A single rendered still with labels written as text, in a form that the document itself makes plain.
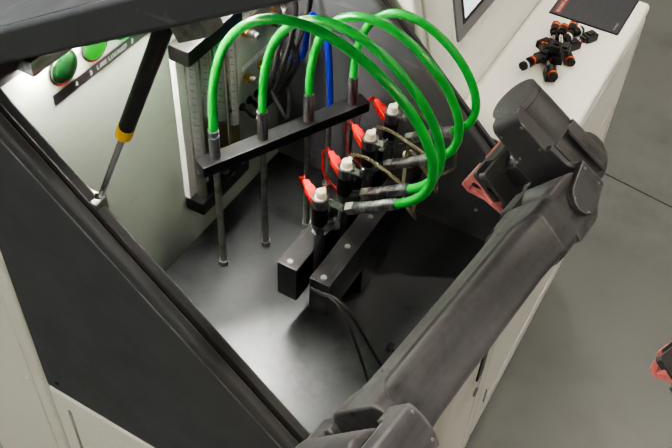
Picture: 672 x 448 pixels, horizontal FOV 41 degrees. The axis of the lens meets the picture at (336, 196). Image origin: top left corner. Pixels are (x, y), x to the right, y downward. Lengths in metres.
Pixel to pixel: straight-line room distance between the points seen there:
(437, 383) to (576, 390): 1.87
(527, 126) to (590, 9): 1.21
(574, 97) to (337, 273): 0.67
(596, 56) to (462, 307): 1.27
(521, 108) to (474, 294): 0.23
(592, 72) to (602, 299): 1.04
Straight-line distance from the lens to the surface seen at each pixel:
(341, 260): 1.46
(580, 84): 1.89
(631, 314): 2.80
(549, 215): 0.87
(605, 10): 2.13
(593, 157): 0.96
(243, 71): 1.60
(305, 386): 1.50
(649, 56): 3.79
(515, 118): 0.92
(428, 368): 0.73
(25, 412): 1.80
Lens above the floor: 2.10
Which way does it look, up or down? 46 degrees down
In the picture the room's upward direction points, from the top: 3 degrees clockwise
